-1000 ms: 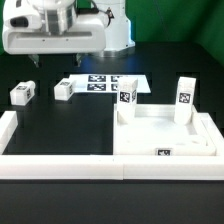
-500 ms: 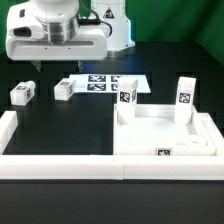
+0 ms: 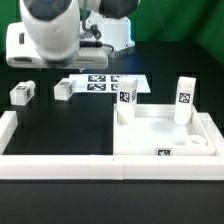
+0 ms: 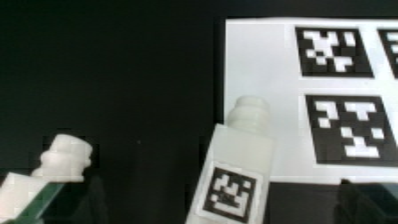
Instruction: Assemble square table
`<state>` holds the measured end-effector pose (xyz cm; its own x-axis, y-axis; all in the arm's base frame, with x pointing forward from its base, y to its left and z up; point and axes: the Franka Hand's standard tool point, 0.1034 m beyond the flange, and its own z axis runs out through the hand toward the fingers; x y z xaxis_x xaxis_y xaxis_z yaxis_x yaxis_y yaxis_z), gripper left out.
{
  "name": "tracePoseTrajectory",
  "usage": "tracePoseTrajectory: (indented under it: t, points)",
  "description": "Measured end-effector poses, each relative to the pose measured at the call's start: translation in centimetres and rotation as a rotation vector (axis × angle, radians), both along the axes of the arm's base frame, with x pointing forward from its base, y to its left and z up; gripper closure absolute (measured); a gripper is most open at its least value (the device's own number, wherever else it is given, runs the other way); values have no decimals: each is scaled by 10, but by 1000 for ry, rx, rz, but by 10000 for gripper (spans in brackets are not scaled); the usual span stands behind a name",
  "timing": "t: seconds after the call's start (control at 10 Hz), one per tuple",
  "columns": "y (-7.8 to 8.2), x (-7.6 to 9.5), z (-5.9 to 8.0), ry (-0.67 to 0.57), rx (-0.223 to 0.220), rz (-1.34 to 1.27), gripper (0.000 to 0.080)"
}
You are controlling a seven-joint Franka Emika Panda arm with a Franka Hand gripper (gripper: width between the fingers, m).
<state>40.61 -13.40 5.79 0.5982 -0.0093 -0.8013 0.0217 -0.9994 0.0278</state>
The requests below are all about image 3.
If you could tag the white U-shaped obstacle fence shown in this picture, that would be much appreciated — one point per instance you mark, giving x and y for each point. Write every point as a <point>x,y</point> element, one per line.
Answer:
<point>98,167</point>

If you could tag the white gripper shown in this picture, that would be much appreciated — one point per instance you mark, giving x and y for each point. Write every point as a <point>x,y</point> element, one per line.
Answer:
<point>20,53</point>

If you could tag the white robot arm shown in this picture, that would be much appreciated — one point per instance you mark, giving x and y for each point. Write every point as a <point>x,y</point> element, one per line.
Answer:
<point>69,34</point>

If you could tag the white square table top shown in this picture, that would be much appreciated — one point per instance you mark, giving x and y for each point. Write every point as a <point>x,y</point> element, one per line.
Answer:
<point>153,132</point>

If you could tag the white marker base plate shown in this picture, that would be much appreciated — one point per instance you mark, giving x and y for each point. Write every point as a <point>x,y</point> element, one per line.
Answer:
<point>106,83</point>

